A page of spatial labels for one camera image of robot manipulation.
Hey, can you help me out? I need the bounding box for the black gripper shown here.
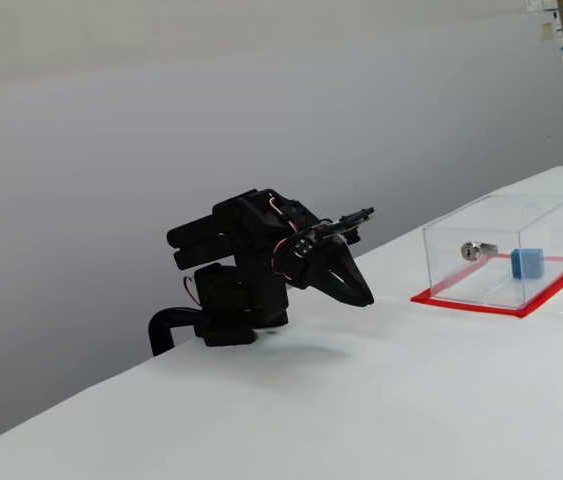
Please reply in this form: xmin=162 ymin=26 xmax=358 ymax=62
xmin=279 ymin=227 xmax=376 ymax=308

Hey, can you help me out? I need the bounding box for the blue lego brick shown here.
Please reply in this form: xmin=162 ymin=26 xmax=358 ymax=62
xmin=510 ymin=246 xmax=547 ymax=281

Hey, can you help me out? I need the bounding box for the transparent plastic box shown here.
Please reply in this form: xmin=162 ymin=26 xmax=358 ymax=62
xmin=421 ymin=193 xmax=563 ymax=310

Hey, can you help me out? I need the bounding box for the silver lock cylinder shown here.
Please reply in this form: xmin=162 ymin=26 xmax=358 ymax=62
xmin=459 ymin=240 xmax=498 ymax=261

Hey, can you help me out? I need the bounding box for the black table clamp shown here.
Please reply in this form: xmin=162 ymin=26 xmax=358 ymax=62
xmin=147 ymin=306 xmax=203 ymax=357

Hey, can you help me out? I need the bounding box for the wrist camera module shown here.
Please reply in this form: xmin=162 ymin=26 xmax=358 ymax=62
xmin=317 ymin=205 xmax=377 ymax=247

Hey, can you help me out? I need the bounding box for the red white wrist wire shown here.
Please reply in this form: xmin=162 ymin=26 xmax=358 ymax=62
xmin=270 ymin=237 xmax=296 ymax=277

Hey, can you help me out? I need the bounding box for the long red servo wire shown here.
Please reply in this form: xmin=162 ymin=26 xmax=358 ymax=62
xmin=267 ymin=196 xmax=305 ymax=236

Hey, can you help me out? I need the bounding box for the red white base wire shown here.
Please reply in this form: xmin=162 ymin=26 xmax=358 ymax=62
xmin=182 ymin=275 xmax=203 ymax=309

